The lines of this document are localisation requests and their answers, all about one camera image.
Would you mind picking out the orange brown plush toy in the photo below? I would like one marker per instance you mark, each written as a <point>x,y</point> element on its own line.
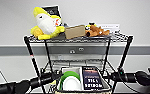
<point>97,31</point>

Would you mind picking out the white plate with green rim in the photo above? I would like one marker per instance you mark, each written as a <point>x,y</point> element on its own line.
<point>70,82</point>

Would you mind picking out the yellow and white plush toy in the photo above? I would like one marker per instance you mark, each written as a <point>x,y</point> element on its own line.
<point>46,24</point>

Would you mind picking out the long grey wall band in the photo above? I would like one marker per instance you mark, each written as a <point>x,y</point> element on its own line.
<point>11,50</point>

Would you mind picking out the black framed picture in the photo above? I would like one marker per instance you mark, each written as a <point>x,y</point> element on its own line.
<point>53,10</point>

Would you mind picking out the brown cardboard box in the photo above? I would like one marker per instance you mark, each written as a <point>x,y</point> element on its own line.
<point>74,32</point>

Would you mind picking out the pale basket with dark spots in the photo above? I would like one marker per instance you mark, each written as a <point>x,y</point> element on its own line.
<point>78,68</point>

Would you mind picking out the white wall socket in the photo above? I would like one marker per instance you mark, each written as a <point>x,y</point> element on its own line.
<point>81,49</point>
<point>72,51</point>

